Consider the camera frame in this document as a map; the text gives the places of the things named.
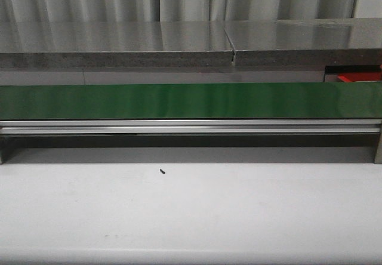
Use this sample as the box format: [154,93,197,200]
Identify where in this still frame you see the right grey stone slab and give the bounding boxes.
[224,18,381,67]

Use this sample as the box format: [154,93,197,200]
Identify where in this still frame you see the red plastic tray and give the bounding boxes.
[337,72,381,83]

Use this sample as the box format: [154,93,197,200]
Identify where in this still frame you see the grey stone slab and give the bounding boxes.
[224,18,381,67]
[1,21,233,69]

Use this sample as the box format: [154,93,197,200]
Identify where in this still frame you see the left grey stone slab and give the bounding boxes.
[1,21,233,69]

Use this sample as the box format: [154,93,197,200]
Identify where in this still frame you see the right steel conveyor leg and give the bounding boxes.
[368,133,381,165]

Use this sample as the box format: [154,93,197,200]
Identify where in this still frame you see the green conveyor belt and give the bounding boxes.
[1,82,381,120]

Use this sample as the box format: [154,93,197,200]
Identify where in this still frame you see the aluminium conveyor frame rail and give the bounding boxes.
[1,119,381,135]

